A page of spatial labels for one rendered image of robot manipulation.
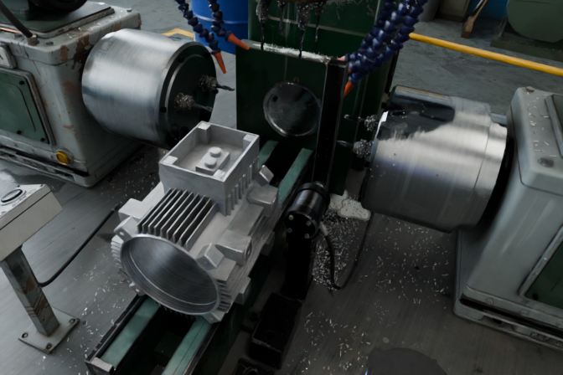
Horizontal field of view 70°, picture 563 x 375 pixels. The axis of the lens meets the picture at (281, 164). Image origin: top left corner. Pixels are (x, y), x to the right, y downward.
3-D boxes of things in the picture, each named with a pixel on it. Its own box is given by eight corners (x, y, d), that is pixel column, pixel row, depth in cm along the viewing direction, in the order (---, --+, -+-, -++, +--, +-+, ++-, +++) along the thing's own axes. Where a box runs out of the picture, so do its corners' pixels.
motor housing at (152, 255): (188, 213, 79) (178, 132, 68) (279, 243, 75) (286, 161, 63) (122, 295, 64) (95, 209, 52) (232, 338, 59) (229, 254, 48)
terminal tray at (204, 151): (202, 156, 69) (199, 120, 64) (260, 172, 66) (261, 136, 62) (162, 200, 60) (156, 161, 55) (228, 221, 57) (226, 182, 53)
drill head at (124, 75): (118, 94, 116) (99, 3, 101) (233, 124, 107) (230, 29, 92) (49, 137, 97) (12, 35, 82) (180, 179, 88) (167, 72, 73)
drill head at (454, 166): (343, 153, 99) (360, 55, 84) (524, 201, 88) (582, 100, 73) (311, 220, 80) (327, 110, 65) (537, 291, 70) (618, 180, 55)
